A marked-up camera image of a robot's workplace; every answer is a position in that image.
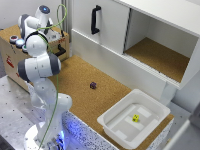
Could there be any green cable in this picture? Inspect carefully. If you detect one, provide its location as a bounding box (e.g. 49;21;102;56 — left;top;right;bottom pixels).
34;3;69;150

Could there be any blue button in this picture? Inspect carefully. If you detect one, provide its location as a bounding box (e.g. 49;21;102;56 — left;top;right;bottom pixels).
15;38;26;48

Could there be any wooden drawer box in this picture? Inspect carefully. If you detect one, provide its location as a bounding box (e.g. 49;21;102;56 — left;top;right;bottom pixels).
0;24;71;92

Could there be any yellow block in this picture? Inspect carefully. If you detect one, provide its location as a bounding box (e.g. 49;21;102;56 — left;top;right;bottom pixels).
132;114;140;123

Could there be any black door handle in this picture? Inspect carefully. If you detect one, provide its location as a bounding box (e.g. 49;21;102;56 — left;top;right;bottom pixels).
90;4;102;36

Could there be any purple block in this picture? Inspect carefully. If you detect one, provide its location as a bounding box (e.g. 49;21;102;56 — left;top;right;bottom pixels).
89;82;98;90

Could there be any white plastic box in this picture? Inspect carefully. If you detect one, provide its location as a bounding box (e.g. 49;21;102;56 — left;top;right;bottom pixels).
96;88;172;150

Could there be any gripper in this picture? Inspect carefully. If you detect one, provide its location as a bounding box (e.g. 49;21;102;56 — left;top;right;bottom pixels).
45;27;61;42

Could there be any white sliding door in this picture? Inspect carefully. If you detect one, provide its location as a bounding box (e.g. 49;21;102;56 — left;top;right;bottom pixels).
72;0;131;56

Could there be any white cabinet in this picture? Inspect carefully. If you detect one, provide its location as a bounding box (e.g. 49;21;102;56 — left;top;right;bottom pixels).
70;0;200;107

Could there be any red button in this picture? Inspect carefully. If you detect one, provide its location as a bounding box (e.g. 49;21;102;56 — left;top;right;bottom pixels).
9;35;19;45

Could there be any green button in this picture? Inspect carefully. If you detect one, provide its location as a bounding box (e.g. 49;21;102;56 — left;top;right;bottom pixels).
21;44;29;54

